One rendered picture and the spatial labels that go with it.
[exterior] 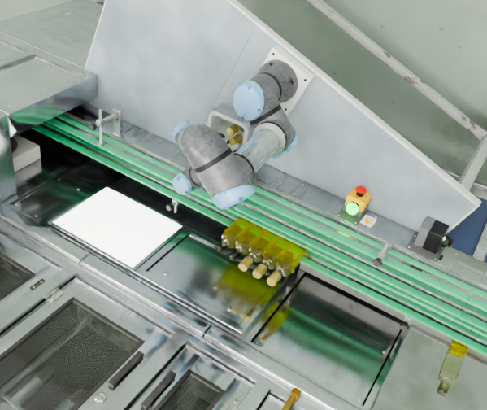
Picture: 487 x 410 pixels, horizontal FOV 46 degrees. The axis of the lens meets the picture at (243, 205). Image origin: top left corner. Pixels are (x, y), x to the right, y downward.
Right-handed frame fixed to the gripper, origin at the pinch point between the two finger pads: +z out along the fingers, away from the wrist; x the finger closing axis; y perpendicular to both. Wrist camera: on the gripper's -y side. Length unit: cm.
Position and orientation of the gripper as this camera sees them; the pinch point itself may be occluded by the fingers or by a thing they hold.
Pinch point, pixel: (233, 141)
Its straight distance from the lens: 225.2
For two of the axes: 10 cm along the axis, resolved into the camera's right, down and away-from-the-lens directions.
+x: 8.5, 3.8, -3.6
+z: 5.2, -4.7, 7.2
